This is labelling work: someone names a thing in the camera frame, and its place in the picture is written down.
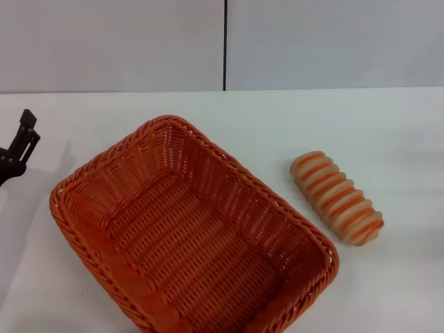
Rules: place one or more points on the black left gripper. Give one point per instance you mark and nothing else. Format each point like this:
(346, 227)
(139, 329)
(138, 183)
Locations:
(10, 166)

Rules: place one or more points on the striped ridged bread loaf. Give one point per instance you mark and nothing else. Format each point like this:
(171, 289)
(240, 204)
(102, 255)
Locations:
(334, 197)

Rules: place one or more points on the orange woven plastic basket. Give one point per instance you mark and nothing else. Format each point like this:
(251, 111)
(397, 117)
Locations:
(194, 225)

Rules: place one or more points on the black wall panel seam strip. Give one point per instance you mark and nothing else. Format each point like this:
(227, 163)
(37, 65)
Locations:
(225, 45)

